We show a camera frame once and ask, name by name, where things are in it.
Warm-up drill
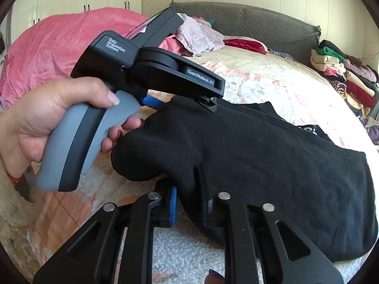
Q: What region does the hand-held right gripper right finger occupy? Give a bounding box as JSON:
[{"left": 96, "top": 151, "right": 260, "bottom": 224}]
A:
[{"left": 196, "top": 162, "right": 344, "bottom": 284}]

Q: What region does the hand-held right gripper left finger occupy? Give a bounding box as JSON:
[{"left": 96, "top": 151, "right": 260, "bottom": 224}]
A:
[{"left": 32, "top": 180, "right": 179, "bottom": 284}]

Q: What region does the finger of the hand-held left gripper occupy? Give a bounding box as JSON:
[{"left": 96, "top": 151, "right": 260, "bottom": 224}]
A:
[
  {"left": 140, "top": 95, "right": 163, "bottom": 109},
  {"left": 196, "top": 95, "right": 219, "bottom": 114}
]

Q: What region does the black sweatshirt with orange cuffs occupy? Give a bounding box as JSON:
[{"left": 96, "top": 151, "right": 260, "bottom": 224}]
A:
[{"left": 111, "top": 95, "right": 379, "bottom": 262}]

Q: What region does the person's left forearm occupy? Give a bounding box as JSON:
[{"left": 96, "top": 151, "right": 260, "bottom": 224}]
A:
[{"left": 0, "top": 157, "right": 14, "bottom": 186}]

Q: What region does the pile of folded clothes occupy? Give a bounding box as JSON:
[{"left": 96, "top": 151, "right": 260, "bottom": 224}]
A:
[{"left": 310, "top": 39, "right": 379, "bottom": 110}]

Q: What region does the person's left hand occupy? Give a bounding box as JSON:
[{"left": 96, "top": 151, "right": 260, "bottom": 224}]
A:
[{"left": 0, "top": 77, "right": 145, "bottom": 184}]

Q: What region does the pale mauve garment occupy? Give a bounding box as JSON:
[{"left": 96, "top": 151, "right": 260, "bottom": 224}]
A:
[{"left": 173, "top": 13, "right": 226, "bottom": 57}]

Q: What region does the peach and white towel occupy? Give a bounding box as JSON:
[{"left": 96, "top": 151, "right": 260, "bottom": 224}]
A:
[{"left": 27, "top": 61, "right": 370, "bottom": 284}]

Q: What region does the red cloth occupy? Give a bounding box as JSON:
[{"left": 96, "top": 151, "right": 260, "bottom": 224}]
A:
[{"left": 223, "top": 38, "right": 268, "bottom": 55}]

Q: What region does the dark patterned cloth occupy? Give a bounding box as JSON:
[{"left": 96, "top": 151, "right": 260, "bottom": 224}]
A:
[{"left": 268, "top": 49, "right": 297, "bottom": 62}]

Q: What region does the grey quilted headboard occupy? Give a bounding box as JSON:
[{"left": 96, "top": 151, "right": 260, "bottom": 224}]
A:
[{"left": 169, "top": 1, "right": 322, "bottom": 62}]

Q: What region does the pink blanket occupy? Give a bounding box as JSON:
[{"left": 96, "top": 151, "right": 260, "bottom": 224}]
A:
[{"left": 0, "top": 9, "right": 178, "bottom": 110}]

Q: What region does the purple crumpled cloth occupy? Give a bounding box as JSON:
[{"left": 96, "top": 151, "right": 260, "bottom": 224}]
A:
[{"left": 359, "top": 115, "right": 379, "bottom": 145}]

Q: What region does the red string bracelet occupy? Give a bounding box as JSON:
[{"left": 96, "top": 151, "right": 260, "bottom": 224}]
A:
[{"left": 5, "top": 172, "right": 23, "bottom": 184}]

